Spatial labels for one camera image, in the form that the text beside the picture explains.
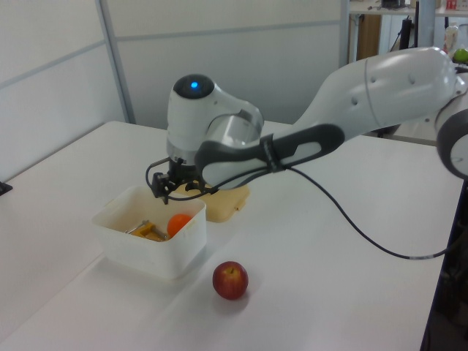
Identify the red toy apple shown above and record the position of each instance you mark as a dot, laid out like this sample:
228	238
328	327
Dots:
230	281

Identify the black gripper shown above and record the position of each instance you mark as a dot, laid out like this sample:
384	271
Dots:
181	172

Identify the green toy apple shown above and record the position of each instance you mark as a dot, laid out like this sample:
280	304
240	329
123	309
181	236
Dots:
461	55

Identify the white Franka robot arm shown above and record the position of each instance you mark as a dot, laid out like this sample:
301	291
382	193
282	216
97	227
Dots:
365	95

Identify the grey partition post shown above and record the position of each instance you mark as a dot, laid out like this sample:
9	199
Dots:
117	62

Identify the white plastic container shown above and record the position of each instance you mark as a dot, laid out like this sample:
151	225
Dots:
146	256

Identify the orange toy fruit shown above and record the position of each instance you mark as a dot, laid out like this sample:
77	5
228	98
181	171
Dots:
177	223

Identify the black upright stand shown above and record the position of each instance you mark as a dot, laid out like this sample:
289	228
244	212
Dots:
448	285

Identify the orange clamp tool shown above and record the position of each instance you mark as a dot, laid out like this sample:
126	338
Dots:
146	231

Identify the black table clamp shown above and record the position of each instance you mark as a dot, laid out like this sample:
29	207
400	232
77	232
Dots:
4	188

